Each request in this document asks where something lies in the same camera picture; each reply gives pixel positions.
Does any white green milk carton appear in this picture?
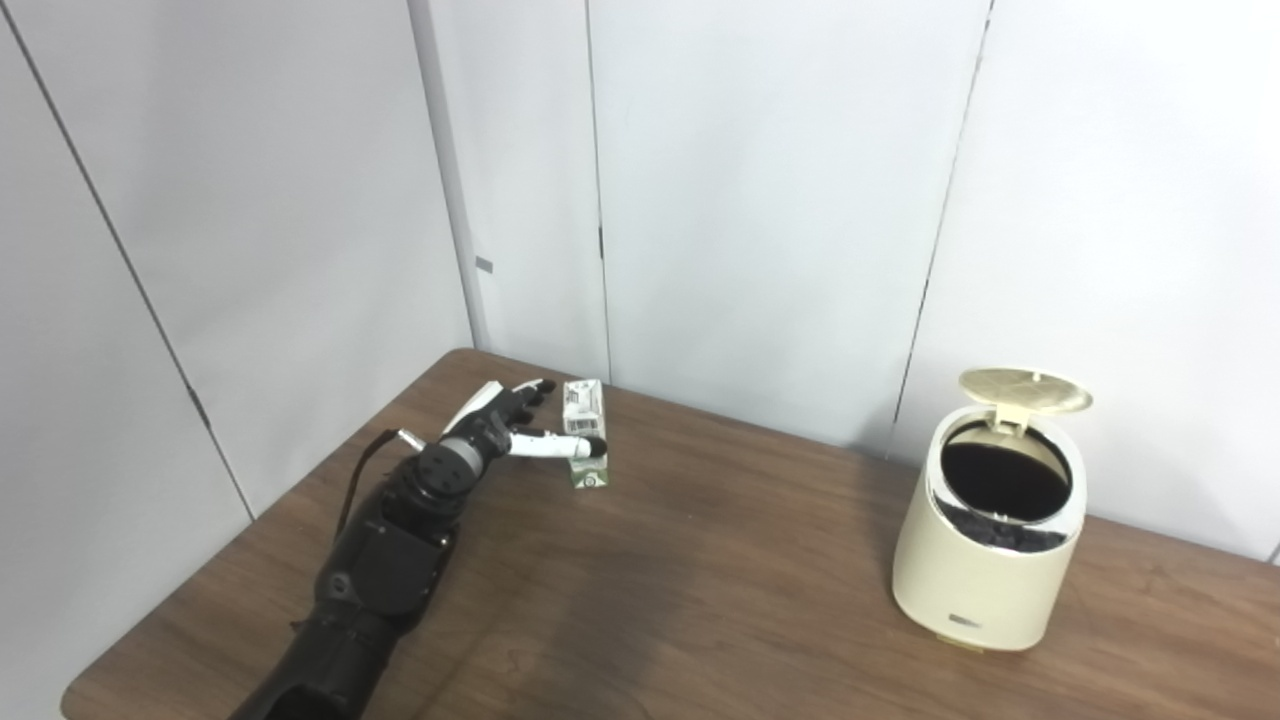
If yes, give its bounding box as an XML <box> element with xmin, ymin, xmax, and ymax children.
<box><xmin>562</xmin><ymin>378</ymin><xmax>611</xmax><ymax>491</ymax></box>

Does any cream round bin lid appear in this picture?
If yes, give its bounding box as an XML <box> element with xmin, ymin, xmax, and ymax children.
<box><xmin>958</xmin><ymin>368</ymin><xmax>1094</xmax><ymax>433</ymax></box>

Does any cream-colored bin body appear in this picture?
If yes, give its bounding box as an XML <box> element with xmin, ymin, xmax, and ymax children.
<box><xmin>892</xmin><ymin>400</ymin><xmax>1088</xmax><ymax>656</ymax></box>

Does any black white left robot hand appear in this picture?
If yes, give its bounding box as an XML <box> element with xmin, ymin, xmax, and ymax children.
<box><xmin>440</xmin><ymin>378</ymin><xmax>608</xmax><ymax>471</ymax></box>

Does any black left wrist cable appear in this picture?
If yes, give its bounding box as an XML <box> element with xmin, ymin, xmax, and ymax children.
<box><xmin>333</xmin><ymin>428</ymin><xmax>421</xmax><ymax>541</ymax></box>

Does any black bin liner bag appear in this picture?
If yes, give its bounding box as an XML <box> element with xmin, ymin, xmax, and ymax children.
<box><xmin>940</xmin><ymin>420</ymin><xmax>1073</xmax><ymax>553</ymax></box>

